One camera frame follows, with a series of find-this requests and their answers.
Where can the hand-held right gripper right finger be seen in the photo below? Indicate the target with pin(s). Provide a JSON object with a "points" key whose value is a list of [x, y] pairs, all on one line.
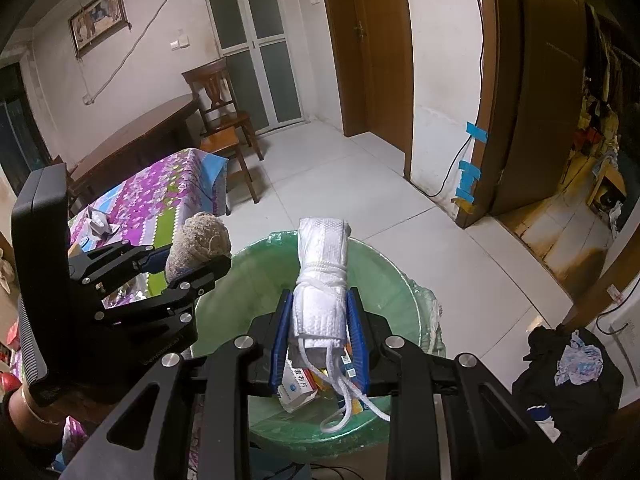
{"points": [[357, 340]]}

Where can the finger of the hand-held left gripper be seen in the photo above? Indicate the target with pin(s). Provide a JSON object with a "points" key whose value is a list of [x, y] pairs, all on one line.
{"points": [[157, 260], [200, 282]]}

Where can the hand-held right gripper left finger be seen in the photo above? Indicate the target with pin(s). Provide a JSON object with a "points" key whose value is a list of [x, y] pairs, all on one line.
{"points": [[280, 345]]}

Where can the white medicine box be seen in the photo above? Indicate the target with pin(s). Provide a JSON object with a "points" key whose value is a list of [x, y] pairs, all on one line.
{"points": [[297, 387]]}

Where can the white knit cloth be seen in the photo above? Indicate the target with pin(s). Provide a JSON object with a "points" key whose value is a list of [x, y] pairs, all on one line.
{"points": [[320, 285]]}

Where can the green trash bin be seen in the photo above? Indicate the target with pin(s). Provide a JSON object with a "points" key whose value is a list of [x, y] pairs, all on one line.
{"points": [[390, 280]]}

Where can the person's left forearm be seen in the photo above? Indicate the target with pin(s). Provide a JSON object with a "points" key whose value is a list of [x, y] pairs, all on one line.
{"points": [[30, 435]]}

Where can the tissue pack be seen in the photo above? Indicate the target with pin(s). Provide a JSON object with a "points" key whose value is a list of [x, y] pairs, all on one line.
{"points": [[97, 225]]}

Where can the striped floral tablecloth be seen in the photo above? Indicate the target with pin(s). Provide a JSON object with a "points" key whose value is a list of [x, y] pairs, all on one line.
{"points": [[150, 185]]}

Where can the red apple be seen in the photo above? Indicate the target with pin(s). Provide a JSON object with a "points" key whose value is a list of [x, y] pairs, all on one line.
{"points": [[8, 384]]}

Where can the dark wooden dining table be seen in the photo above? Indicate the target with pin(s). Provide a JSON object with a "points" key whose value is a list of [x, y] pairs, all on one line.
{"points": [[140, 130]]}

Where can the dark window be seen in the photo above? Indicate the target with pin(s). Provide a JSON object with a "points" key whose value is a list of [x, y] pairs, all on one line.
{"points": [[15, 130]]}

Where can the wooden chair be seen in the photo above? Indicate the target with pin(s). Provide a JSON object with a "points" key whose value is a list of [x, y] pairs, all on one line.
{"points": [[225, 137]]}

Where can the blue tape strip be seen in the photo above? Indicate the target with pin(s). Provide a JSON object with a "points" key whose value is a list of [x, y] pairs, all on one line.
{"points": [[465, 192], [470, 167], [476, 132]]}

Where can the black clothes pile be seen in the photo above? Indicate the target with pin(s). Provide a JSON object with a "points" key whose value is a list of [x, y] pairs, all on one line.
{"points": [[550, 395]]}

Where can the frosted glass door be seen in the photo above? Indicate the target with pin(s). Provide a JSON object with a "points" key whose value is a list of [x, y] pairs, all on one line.
{"points": [[270, 75]]}

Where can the crumpled floral cloth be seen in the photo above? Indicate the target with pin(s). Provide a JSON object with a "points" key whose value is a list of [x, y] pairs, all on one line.
{"points": [[580, 360]]}

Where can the brown wooden door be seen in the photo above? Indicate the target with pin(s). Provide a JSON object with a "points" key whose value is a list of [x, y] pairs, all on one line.
{"points": [[370, 35]]}

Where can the open dark wooden door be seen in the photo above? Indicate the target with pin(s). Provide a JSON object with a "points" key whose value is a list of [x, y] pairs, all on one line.
{"points": [[545, 85]]}

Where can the white wall socket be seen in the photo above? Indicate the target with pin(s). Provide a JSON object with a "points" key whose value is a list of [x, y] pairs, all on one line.
{"points": [[89, 100]]}

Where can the white wall switch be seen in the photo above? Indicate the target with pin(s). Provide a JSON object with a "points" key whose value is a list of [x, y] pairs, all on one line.
{"points": [[180, 41]]}

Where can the framed wall picture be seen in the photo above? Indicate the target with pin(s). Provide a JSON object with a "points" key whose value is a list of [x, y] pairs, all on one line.
{"points": [[97, 17]]}

